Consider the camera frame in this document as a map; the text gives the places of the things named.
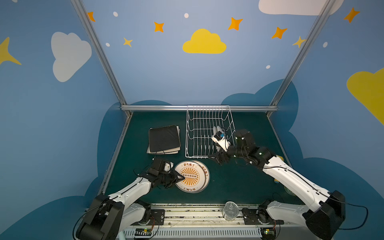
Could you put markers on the white wire dish rack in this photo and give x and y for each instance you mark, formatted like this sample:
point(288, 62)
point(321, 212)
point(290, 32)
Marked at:
point(199, 130)

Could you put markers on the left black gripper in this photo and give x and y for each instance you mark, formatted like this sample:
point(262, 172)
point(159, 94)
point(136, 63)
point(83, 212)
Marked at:
point(168, 177)

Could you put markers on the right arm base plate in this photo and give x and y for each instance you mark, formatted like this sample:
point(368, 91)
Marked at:
point(258, 217)

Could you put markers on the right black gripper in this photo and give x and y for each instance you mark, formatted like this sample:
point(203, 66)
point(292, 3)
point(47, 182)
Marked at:
point(224, 155)

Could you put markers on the yellow handled brush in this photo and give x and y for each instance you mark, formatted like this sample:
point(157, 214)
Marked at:
point(275, 180)

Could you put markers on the circuit board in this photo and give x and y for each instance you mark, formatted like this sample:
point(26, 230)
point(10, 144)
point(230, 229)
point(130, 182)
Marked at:
point(143, 233)
point(268, 234)

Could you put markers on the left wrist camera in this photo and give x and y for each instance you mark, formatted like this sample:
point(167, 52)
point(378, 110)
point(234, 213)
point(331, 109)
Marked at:
point(167, 166)

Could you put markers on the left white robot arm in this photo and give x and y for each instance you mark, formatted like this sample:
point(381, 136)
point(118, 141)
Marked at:
point(109, 215)

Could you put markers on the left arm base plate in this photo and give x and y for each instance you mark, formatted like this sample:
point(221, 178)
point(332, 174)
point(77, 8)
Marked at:
point(153, 217)

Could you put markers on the aluminium frame rail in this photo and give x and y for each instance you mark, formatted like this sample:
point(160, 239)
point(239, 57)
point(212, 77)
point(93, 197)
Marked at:
point(177, 108)

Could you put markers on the black square plate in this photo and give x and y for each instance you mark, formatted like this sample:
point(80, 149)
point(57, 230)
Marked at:
point(164, 138)

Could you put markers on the right circuit board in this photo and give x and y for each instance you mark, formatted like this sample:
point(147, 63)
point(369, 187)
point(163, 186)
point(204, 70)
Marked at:
point(268, 234)

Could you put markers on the white round plate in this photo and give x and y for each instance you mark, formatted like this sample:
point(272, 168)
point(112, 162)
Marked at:
point(195, 177)
point(207, 175)

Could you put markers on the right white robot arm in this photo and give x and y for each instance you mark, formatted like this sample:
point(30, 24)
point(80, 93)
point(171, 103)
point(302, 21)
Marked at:
point(322, 212)

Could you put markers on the left circuit board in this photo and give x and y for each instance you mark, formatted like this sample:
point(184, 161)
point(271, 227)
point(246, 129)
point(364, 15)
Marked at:
point(143, 233)

